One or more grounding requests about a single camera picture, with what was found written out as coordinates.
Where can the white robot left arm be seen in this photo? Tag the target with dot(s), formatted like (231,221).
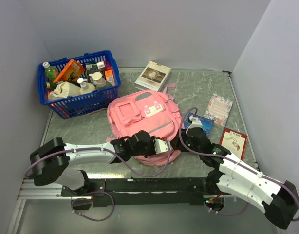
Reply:
(54,161)

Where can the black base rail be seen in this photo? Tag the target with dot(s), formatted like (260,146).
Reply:
(145,191)

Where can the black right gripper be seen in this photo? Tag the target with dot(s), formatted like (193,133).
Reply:
(176,142)

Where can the green drink bottle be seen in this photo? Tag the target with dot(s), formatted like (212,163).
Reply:
(51,72)

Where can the red framed card book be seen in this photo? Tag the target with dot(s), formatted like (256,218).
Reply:
(234,141)

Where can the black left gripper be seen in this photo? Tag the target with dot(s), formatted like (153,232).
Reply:
(153,150)

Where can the white coffee cover book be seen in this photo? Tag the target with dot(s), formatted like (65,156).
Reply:
(153,77)

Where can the blue plastic shopping basket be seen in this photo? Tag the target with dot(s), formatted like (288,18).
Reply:
(82,104)

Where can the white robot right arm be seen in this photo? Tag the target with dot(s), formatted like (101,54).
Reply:
(278,201)

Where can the black packaged box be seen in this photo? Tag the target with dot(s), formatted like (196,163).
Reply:
(91,68)

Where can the pink student backpack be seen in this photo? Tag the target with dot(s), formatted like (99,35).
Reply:
(148,110)

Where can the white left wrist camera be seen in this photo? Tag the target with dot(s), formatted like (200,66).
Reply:
(162,146)

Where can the floral pink notebook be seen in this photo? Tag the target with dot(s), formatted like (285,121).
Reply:
(218,109)

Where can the cream lotion bottle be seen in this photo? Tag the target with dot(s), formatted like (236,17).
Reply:
(85,86)

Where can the grey pump bottle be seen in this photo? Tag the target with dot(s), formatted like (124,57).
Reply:
(98,81)

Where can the pink carton box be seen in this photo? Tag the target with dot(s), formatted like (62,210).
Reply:
(108,71)

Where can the beige cloth bag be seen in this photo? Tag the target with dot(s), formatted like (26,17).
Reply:
(64,90)

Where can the orange snack box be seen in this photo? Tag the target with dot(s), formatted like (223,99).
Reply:
(71,72)

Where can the blue Jane Eyre book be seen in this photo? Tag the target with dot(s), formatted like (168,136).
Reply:
(207,123)

